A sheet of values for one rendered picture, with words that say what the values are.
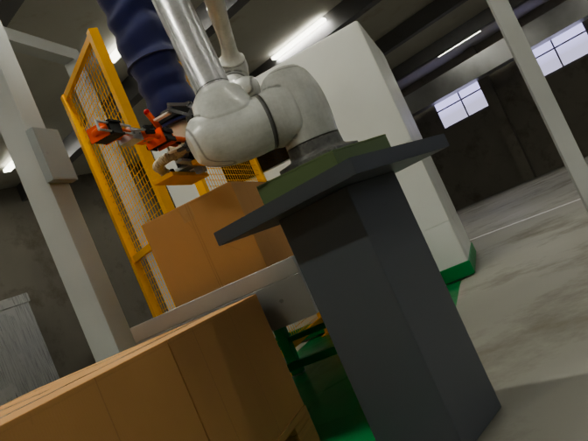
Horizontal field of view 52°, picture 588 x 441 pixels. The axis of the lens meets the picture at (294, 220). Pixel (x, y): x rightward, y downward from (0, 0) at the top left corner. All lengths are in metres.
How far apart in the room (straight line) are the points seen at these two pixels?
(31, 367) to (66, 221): 6.93
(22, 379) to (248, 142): 8.70
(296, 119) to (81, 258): 1.92
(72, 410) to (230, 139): 0.76
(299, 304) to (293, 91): 0.76
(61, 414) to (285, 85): 0.96
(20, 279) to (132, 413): 10.51
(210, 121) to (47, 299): 10.41
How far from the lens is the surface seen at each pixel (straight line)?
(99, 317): 3.26
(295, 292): 2.03
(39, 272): 11.94
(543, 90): 4.79
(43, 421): 1.15
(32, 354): 10.16
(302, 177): 1.54
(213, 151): 1.57
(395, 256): 1.55
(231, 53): 2.28
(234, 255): 2.18
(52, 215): 3.35
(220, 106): 1.59
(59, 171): 3.37
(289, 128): 1.60
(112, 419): 1.27
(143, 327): 2.30
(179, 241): 2.27
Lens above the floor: 0.59
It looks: 4 degrees up
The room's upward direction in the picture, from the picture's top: 24 degrees counter-clockwise
